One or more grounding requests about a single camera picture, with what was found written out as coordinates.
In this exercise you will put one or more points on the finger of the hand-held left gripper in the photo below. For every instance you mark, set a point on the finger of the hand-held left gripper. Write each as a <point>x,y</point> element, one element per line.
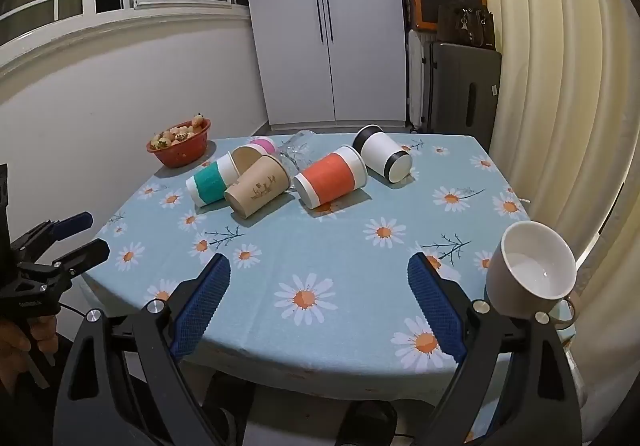
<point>90,251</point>
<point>70,223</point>

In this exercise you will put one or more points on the person's left hand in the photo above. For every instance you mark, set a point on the person's left hand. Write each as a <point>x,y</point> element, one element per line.
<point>12,346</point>

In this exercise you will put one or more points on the pile of small fruits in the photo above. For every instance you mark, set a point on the pile of small fruits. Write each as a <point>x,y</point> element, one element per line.
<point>177,133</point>

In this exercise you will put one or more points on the dark object under table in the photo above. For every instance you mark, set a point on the dark object under table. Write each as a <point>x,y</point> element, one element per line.
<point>367,423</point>

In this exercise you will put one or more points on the cream curtain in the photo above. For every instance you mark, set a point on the cream curtain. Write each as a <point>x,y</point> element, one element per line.
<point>555,76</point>

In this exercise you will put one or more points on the pink cup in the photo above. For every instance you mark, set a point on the pink cup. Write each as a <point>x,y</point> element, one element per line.
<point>265,144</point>

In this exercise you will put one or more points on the white ceramic mug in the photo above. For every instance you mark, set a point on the white ceramic mug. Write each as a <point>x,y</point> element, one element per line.
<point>537,271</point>

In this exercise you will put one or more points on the white suitcase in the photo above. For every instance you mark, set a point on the white suitcase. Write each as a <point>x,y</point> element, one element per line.
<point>417,76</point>

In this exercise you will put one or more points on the blue daisy tablecloth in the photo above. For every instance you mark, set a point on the blue daisy tablecloth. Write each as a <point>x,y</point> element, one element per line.
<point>325,246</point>

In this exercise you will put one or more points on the plain brown paper cup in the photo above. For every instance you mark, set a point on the plain brown paper cup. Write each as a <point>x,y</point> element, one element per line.
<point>247,157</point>

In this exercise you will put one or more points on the grey suitcase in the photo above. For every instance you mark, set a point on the grey suitcase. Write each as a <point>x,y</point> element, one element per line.
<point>462,91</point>

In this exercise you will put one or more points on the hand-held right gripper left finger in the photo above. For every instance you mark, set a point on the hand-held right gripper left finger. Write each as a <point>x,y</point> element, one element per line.
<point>200,306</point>

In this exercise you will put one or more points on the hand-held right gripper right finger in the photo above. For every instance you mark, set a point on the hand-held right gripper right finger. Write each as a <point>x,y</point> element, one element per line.
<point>437,306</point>

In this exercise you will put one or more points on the brown printed paper cup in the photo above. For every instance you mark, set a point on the brown printed paper cup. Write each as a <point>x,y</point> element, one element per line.
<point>260,186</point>

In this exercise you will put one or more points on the red plastic bowl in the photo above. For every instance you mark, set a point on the red plastic bowl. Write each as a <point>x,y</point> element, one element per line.
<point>180,153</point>

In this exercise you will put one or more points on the white wardrobe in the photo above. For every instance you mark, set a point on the white wardrobe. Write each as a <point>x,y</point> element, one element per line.
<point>350,26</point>

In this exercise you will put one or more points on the brown handbag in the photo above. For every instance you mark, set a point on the brown handbag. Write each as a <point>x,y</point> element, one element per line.
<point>465,28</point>

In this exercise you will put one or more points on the orange sleeved paper cup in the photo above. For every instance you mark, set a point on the orange sleeved paper cup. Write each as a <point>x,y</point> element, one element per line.
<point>332,176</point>

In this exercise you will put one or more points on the teal sleeved paper cup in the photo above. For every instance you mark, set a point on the teal sleeved paper cup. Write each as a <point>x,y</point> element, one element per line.
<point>212,181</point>

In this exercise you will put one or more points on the clear glass cup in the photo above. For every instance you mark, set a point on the clear glass cup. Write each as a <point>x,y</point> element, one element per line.
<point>297,151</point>

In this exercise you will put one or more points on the white paper cup black bands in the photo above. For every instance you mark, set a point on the white paper cup black bands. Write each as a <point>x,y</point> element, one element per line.
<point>380,151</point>

